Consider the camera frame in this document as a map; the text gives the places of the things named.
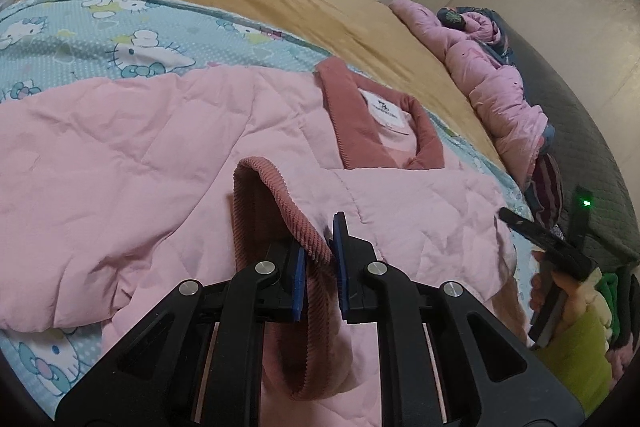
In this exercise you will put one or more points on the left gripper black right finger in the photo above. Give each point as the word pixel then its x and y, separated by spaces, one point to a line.
pixel 352 256

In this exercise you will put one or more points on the grey padded headboard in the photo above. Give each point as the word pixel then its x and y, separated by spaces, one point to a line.
pixel 584 159

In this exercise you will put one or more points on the pink and teal comforter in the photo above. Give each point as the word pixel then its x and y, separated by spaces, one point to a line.
pixel 476 51

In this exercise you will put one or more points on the striped dark pillow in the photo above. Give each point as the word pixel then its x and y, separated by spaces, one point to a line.
pixel 544 194

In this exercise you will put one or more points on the green sleeve forearm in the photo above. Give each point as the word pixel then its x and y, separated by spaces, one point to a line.
pixel 597 335

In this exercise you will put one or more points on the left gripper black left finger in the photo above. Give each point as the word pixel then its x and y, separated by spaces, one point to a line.
pixel 285 299

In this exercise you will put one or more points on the person's right hand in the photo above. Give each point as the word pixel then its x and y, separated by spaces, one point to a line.
pixel 559 301

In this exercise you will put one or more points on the pink quilted jacket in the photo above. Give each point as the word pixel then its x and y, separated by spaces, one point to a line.
pixel 115 191

